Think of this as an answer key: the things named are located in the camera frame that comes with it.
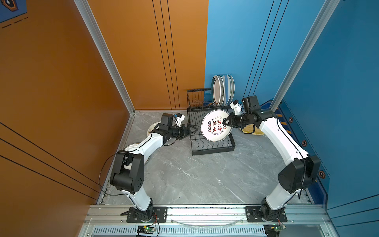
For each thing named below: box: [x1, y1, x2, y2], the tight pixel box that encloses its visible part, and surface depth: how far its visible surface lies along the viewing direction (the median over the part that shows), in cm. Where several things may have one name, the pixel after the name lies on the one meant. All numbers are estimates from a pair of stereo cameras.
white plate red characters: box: [200, 109, 233, 142], surface depth 85 cm
